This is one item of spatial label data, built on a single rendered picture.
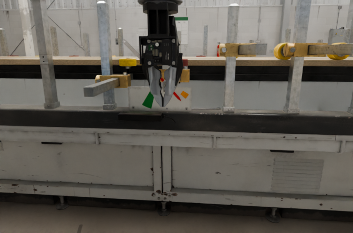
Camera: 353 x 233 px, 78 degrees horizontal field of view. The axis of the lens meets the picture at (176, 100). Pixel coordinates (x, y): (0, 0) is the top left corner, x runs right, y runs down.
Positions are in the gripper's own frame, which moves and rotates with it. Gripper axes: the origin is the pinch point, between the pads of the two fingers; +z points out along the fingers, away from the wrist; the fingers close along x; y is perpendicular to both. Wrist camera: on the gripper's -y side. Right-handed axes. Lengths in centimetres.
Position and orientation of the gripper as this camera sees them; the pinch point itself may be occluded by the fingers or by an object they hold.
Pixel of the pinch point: (163, 100)
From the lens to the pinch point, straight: 50.4
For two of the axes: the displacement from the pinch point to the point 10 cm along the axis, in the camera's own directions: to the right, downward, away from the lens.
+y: -0.6, 2.2, -9.7
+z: 0.0, 9.8, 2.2
